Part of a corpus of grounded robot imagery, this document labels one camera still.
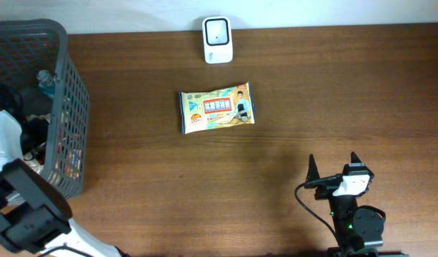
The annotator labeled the grey plastic basket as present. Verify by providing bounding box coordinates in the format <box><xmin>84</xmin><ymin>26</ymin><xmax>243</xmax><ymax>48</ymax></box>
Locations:
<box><xmin>0</xmin><ymin>19</ymin><xmax>90</xmax><ymax>198</ymax></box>

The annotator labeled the white barcode scanner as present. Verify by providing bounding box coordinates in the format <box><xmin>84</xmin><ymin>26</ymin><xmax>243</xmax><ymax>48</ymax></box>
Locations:
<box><xmin>201</xmin><ymin>16</ymin><xmax>233</xmax><ymax>64</ymax></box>

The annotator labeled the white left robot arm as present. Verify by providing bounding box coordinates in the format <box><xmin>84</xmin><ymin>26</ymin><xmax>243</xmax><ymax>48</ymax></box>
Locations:
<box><xmin>0</xmin><ymin>111</ymin><xmax>125</xmax><ymax>257</ymax></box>

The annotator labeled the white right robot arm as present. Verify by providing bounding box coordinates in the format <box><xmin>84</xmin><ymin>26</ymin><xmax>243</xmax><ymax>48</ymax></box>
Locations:
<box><xmin>300</xmin><ymin>152</ymin><xmax>404</xmax><ymax>256</ymax></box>

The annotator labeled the yellow wet wipes pack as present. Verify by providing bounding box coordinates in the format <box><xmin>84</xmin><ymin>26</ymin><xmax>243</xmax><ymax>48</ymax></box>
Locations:
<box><xmin>179</xmin><ymin>82</ymin><xmax>256</xmax><ymax>134</ymax></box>

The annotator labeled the teal mouthwash bottle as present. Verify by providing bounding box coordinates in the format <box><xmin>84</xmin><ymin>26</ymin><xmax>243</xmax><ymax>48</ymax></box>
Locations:
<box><xmin>36</xmin><ymin>70</ymin><xmax>56</xmax><ymax>99</ymax></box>

